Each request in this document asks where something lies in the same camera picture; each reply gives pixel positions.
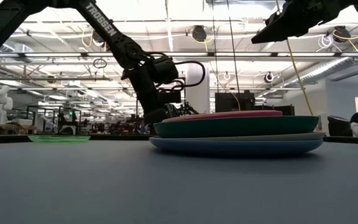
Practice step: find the black low boxes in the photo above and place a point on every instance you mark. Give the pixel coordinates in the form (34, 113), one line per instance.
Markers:
(286, 110)

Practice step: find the black office chair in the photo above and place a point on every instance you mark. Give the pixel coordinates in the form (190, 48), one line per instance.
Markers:
(337, 126)

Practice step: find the white round pillar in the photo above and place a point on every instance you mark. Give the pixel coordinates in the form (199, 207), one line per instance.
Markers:
(199, 93)

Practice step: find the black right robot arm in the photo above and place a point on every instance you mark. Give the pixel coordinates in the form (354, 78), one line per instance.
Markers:
(346, 6)

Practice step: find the small clear green plate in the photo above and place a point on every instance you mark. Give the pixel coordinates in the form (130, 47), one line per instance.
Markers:
(59, 139)

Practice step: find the large grey plastic plate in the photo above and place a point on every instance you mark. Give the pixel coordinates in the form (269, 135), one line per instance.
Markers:
(303, 136)

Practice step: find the large blue plastic plate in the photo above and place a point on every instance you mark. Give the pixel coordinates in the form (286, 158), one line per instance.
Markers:
(235, 147)

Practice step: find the large dark green plastic plate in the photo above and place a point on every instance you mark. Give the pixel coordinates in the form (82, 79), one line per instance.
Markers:
(228, 127)

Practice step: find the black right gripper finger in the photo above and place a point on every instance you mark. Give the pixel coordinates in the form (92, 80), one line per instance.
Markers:
(275, 37)
(277, 25)

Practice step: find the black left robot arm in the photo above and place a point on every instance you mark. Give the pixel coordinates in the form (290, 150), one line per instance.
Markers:
(104, 25)

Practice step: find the black monitor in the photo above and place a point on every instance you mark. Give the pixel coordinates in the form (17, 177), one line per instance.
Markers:
(228, 102)

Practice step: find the hot pink plastic plate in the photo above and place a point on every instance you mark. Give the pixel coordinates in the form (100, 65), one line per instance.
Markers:
(244, 114)

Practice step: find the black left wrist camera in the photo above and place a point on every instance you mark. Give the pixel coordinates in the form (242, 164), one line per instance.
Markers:
(169, 97)

